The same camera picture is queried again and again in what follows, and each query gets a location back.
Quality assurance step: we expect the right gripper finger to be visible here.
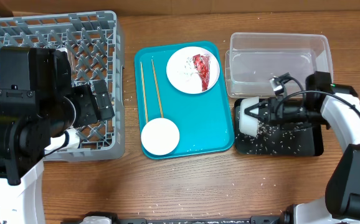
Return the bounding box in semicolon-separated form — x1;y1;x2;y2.
244;101;270;115
244;111;272;124

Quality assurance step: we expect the grey-green bowl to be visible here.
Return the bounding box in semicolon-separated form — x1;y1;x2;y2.
239;96;259;138

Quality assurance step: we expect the white rice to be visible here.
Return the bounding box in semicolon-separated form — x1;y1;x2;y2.
235;107;315;156

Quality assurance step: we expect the white paper cup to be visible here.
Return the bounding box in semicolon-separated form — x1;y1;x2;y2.
45;128;80;152

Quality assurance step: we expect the red snack wrapper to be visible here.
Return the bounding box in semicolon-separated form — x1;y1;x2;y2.
192;54;211;91

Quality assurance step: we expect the white tissue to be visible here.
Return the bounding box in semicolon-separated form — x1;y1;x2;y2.
180;57;198;81

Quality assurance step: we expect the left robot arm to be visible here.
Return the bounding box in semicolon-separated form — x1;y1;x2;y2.
0;46;115;223

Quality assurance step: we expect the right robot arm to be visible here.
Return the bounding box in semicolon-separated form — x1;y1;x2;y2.
239;72;360;223

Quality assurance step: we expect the grey dishwasher rack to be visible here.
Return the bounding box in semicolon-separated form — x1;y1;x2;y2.
0;11;125;162

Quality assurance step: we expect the black tray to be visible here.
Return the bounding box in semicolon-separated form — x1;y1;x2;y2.
233;98;324;157

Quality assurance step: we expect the clear plastic bin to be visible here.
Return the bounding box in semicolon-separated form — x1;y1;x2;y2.
225;32;334;98

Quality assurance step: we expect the teal plastic tray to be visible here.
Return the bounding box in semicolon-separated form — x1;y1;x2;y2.
135;41;234;159

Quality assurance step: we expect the small pink plate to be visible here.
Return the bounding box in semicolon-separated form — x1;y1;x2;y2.
141;118;180;156

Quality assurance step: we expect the large white plate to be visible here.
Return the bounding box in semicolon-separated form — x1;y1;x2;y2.
166;46;220;95

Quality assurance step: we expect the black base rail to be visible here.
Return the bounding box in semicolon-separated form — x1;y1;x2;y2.
60;212;293;224

